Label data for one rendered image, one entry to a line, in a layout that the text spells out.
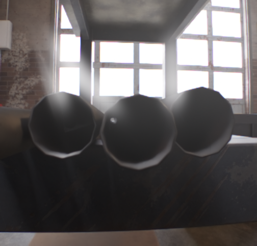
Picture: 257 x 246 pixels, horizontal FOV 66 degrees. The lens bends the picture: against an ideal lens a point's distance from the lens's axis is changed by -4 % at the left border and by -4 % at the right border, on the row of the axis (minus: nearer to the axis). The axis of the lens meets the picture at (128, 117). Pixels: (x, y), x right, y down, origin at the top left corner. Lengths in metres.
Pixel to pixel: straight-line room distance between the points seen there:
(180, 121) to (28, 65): 3.53
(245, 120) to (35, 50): 3.43
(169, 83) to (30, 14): 2.98
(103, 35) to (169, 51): 0.46
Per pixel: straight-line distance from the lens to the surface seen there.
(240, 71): 4.18
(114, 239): 0.35
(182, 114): 0.16
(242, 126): 0.50
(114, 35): 1.47
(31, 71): 3.60
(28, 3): 4.03
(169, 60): 1.45
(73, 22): 1.43
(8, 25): 3.85
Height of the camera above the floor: 0.23
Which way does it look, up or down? 1 degrees up
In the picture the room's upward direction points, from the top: straight up
